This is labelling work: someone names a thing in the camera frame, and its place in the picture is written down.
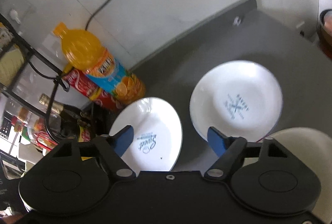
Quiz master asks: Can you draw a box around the white plate Sweet logo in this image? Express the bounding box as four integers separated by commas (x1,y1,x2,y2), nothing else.
109,97,183,174

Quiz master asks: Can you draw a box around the white plate Bakery logo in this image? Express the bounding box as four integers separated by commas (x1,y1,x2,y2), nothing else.
190,61,283,142

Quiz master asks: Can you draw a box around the white top bowl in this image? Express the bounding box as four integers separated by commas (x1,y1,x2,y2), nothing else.
244,127,332,223

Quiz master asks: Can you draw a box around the dark glass gold-cap bottle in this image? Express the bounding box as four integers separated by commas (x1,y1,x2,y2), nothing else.
39,94,91,141

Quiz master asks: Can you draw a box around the red cola bottle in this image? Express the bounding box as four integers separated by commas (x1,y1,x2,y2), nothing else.
62,63,123,112

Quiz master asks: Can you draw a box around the orange juice bottle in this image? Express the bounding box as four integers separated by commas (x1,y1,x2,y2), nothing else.
53,22,146,106

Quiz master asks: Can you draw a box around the white clip on counter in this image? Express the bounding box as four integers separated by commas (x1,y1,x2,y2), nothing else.
233,16,241,26

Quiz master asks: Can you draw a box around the brown pot with bag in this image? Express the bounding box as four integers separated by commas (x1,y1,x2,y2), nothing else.
317,9,331,59

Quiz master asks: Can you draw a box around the black wire shelf rack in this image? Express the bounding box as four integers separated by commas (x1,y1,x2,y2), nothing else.
1,16,69,143

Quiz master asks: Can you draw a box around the white wall hook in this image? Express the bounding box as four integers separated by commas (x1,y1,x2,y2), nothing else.
9,9,21,25

